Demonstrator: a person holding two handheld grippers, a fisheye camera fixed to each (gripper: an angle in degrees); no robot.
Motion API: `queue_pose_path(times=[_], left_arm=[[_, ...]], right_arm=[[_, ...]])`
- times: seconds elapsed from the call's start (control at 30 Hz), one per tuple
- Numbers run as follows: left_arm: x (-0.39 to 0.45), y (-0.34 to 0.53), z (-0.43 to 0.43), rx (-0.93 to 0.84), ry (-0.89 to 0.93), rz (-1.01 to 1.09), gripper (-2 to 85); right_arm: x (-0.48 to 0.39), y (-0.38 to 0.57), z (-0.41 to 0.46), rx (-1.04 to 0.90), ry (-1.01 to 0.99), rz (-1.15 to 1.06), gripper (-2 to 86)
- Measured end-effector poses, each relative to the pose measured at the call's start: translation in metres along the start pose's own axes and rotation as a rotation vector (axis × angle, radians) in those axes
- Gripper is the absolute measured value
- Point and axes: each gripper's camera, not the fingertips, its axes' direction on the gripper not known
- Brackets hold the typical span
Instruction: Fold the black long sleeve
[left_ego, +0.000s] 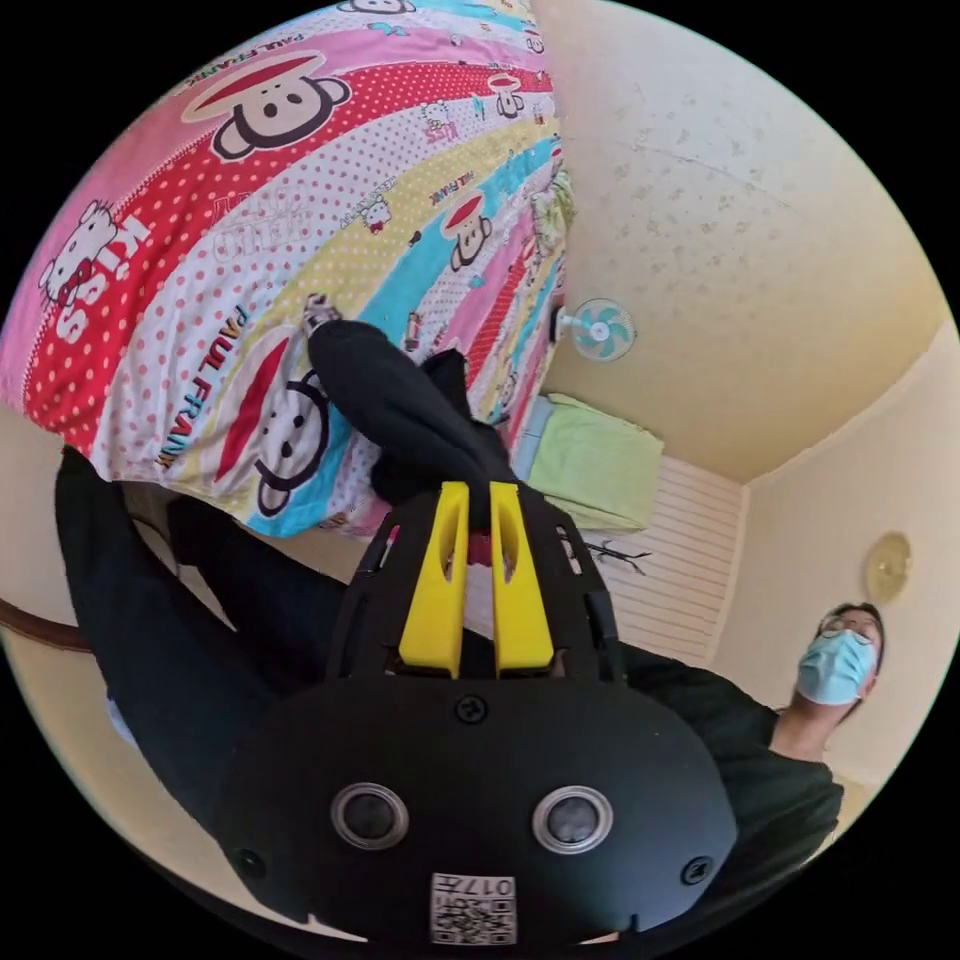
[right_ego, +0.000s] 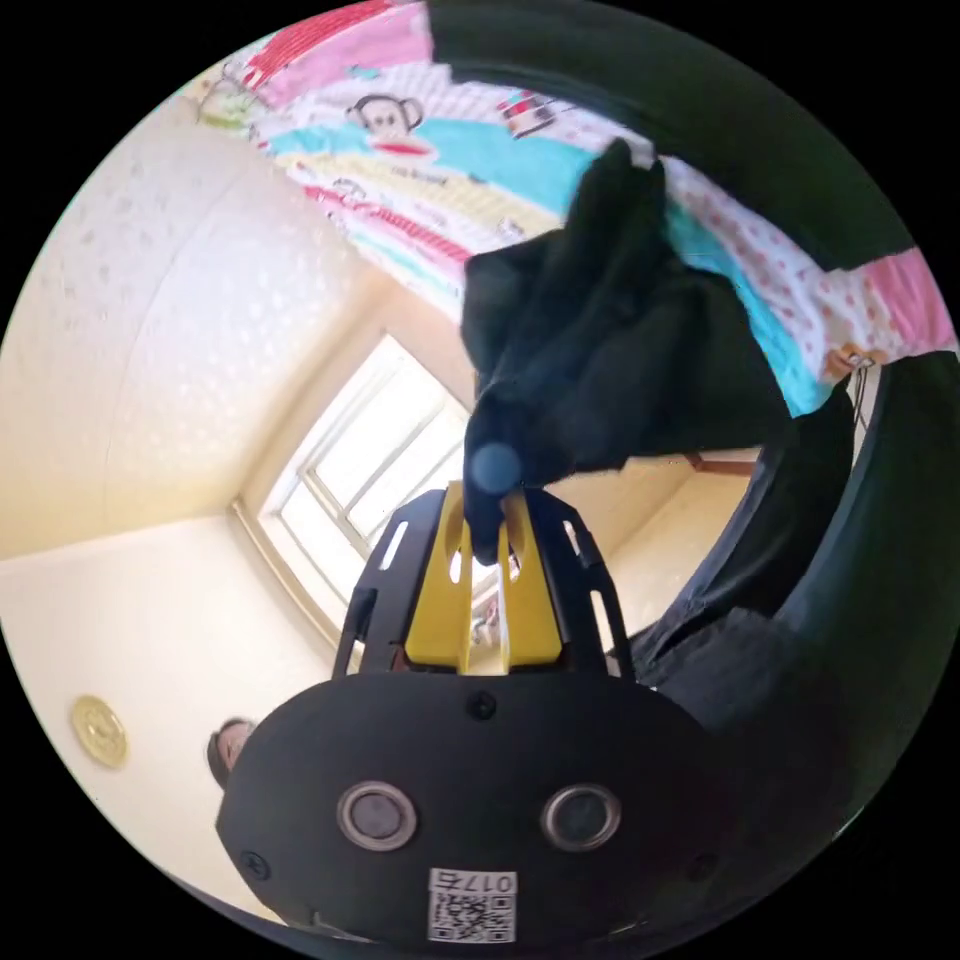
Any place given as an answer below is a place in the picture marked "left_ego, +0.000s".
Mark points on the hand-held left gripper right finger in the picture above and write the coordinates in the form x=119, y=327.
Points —
x=521, y=607

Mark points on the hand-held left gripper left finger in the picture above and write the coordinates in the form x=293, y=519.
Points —
x=435, y=600

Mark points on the black long sleeve shirt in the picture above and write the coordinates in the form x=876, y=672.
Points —
x=405, y=405

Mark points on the green curtain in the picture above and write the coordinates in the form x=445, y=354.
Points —
x=600, y=457

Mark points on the person's body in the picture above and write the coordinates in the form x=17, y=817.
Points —
x=757, y=757

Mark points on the round ceiling lamp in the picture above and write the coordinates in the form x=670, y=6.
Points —
x=889, y=564

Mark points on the pillow with green print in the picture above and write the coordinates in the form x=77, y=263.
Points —
x=556, y=214

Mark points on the wall fan with teal blades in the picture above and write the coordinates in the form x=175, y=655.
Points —
x=600, y=330

